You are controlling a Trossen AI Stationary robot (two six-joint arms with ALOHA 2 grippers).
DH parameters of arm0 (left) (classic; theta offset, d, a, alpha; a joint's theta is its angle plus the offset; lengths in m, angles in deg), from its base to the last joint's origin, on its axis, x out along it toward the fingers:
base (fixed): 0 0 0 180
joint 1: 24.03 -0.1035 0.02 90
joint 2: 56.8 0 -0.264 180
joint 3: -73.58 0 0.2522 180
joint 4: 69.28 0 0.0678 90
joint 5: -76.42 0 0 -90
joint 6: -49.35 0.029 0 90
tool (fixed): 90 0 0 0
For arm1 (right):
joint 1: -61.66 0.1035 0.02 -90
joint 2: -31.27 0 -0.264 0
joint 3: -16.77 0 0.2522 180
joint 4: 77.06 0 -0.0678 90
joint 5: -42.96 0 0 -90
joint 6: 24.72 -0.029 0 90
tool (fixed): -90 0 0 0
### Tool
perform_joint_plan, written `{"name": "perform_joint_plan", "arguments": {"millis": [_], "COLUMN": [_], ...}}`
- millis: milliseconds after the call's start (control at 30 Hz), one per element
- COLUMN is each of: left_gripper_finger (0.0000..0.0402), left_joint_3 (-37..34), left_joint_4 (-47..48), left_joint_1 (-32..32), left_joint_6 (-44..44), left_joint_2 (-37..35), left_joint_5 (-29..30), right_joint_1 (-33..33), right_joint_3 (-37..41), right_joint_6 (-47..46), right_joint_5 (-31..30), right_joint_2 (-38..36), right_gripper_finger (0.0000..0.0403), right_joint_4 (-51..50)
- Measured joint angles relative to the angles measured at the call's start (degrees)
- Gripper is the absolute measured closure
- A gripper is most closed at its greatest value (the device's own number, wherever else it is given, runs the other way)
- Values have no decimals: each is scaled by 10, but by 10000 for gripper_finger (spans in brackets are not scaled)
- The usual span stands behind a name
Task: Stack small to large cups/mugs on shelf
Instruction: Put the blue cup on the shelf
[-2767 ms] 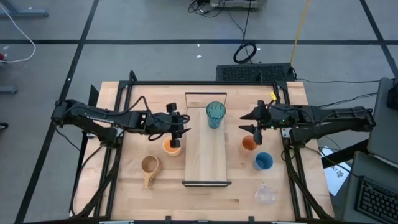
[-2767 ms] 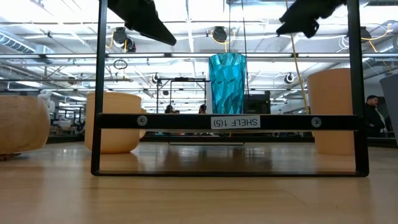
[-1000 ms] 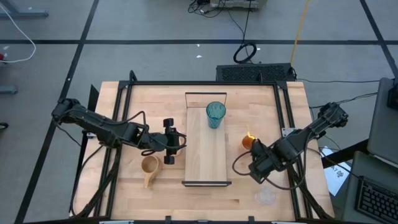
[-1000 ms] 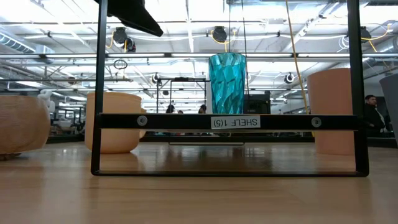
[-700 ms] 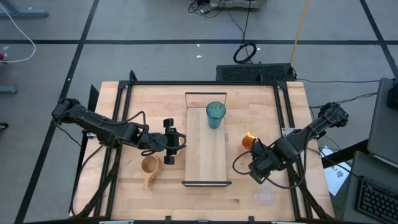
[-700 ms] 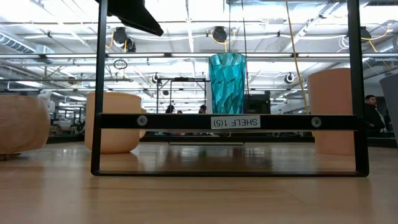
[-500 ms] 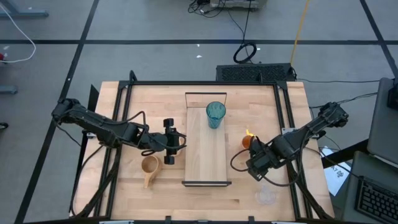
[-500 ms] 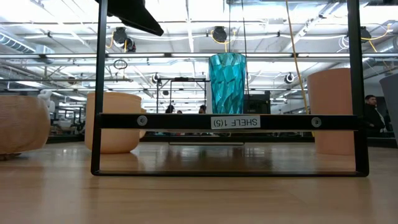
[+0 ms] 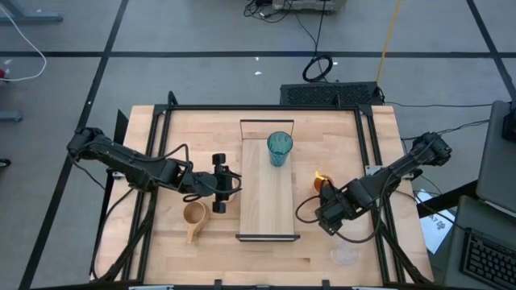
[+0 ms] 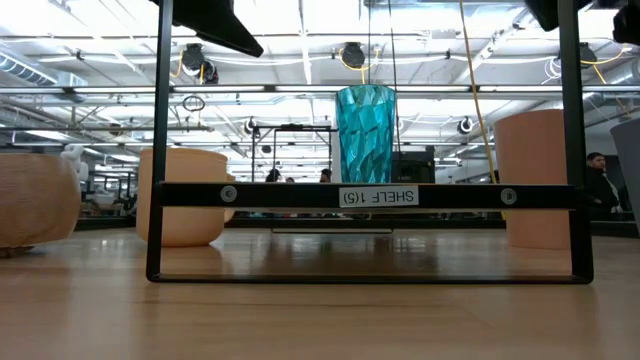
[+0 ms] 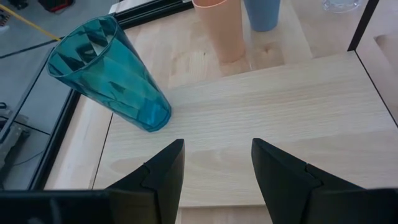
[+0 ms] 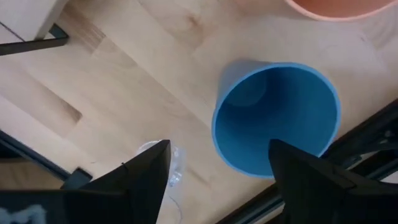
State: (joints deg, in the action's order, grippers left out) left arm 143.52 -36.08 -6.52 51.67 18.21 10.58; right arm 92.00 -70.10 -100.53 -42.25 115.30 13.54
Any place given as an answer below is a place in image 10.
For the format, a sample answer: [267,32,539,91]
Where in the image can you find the orange mug with handle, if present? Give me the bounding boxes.
[135,147,237,249]

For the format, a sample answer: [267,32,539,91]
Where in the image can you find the yellow cable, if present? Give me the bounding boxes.
[458,0,506,221]

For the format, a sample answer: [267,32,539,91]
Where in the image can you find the black aluminium table frame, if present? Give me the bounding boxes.
[74,215,640,237]

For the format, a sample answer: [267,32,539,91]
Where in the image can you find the teal faceted plastic tumbler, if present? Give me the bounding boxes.
[335,83,398,185]

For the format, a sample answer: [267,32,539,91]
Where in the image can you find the black box machine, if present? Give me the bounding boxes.
[391,148,436,184]

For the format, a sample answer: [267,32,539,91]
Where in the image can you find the black frame stand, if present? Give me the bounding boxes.
[251,123,335,184]

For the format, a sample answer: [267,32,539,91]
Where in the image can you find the wooden cup with handle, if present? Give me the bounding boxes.
[0,152,83,260]

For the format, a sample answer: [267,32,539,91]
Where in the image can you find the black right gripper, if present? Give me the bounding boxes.
[523,0,640,46]

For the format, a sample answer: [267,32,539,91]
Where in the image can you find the ceiling cable reel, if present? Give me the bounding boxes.
[180,42,207,72]
[341,41,366,70]

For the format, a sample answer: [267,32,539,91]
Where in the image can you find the white robot figure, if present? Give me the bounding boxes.
[59,143,90,184]

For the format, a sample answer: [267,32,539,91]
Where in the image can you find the peach plastic cup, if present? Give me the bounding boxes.
[493,108,574,251]

